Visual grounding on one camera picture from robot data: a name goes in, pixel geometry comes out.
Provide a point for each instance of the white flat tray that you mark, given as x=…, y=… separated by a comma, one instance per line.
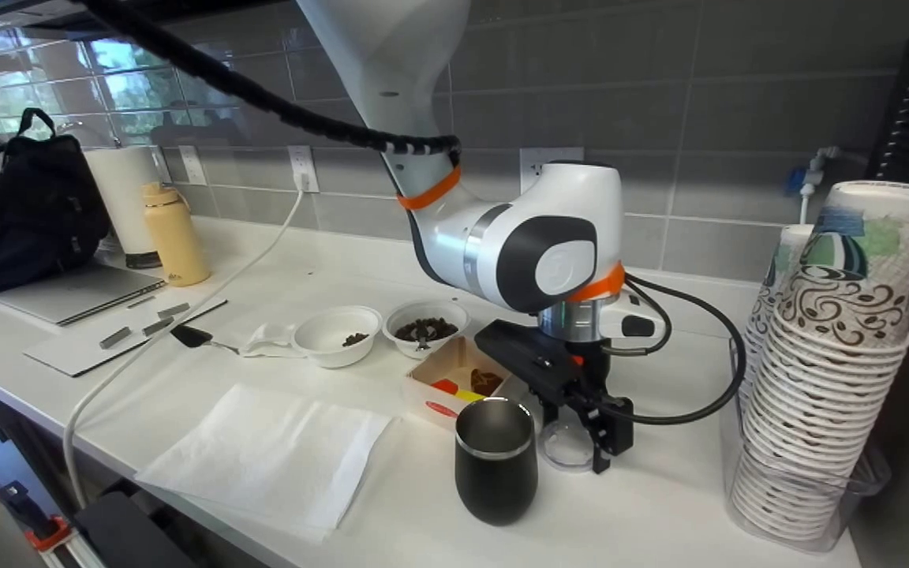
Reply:
x=111, y=335

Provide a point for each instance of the white bowl with spoon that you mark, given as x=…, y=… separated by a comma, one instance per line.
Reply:
x=421, y=328

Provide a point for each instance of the cardboard box with items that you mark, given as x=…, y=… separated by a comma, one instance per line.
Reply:
x=457, y=375

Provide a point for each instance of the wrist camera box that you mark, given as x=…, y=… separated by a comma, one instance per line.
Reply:
x=628, y=318

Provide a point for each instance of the black backpack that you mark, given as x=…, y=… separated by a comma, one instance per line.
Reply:
x=51, y=211

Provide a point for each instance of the black metal tumbler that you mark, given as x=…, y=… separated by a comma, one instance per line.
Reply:
x=496, y=462

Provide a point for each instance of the short paper cup stack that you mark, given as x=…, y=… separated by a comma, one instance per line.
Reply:
x=794, y=237

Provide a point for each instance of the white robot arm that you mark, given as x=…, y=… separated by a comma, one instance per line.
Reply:
x=550, y=254

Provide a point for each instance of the white bowl with grounds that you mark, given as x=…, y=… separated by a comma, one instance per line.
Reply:
x=338, y=335

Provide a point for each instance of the white paper towel roll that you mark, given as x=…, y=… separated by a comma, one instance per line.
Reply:
x=120, y=177

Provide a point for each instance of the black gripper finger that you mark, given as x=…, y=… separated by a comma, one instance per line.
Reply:
x=602, y=455
x=556, y=414

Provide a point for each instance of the blue spray bottle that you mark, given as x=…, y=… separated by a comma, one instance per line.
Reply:
x=807, y=177

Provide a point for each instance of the beige bottle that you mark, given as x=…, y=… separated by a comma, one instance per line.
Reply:
x=175, y=235

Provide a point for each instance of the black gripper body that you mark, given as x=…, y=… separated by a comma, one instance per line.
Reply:
x=564, y=374

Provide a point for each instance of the tall paper cup stack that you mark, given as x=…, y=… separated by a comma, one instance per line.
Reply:
x=834, y=343

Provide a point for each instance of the clear plastic lid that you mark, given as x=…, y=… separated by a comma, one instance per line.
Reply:
x=566, y=441

